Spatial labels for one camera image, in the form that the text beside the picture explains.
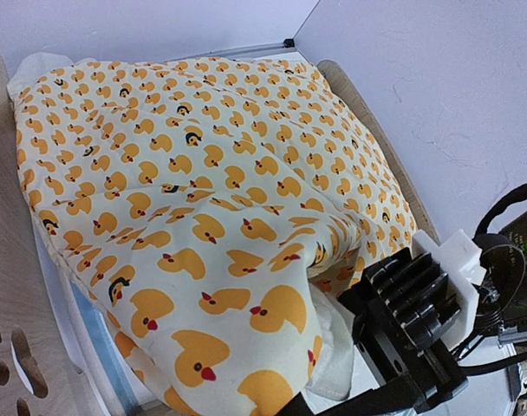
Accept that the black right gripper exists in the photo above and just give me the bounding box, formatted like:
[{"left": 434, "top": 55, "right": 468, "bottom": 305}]
[{"left": 280, "top": 302, "right": 468, "bottom": 416}]

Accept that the duck print mattress cushion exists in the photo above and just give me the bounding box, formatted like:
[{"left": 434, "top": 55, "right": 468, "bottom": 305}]
[{"left": 8, "top": 56, "right": 417, "bottom": 415}]

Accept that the wooden striped pet bed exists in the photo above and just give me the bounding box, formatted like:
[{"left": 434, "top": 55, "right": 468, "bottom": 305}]
[{"left": 0, "top": 54, "right": 432, "bottom": 415}]

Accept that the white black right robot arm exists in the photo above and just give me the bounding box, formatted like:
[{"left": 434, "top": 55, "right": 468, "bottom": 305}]
[{"left": 329, "top": 183, "right": 527, "bottom": 415}]

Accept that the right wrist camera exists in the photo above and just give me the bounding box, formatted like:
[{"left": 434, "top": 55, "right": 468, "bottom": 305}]
[{"left": 339, "top": 231, "right": 486, "bottom": 351}]

